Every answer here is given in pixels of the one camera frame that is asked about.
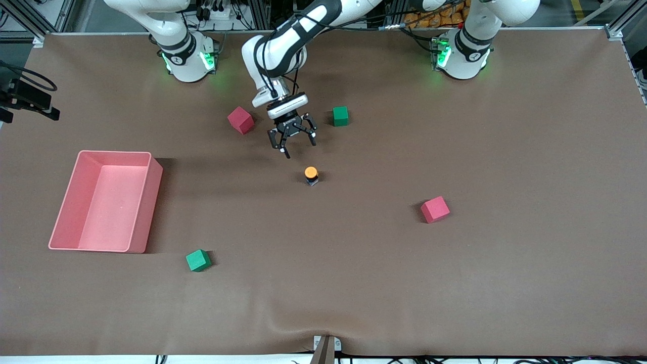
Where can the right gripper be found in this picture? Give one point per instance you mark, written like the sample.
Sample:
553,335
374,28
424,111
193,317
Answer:
4,98

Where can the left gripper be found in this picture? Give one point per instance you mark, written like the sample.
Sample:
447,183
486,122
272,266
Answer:
289,125

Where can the yellow push button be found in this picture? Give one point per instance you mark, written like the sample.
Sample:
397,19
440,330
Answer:
311,173

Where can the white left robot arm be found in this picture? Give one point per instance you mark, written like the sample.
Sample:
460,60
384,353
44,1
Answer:
470,55

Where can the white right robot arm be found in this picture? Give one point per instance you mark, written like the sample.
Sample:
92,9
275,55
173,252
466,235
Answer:
187,60

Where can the green foam cube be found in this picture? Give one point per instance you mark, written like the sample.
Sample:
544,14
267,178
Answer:
340,116
198,261

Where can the red foam cube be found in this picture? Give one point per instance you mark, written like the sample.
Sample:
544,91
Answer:
434,210
240,120

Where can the pink plastic bin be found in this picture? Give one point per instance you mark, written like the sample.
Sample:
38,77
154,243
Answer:
108,212

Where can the white power strip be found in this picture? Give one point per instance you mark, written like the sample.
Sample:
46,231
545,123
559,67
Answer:
217,15

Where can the brown table cover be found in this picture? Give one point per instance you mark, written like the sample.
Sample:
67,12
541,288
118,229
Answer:
323,283

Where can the orange snack bags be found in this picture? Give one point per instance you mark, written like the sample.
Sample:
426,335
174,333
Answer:
419,20

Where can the aluminium frame post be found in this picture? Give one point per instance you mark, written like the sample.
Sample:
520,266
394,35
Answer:
259,15
38,41
394,12
617,33

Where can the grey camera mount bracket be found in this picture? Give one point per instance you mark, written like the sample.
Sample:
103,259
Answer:
326,351

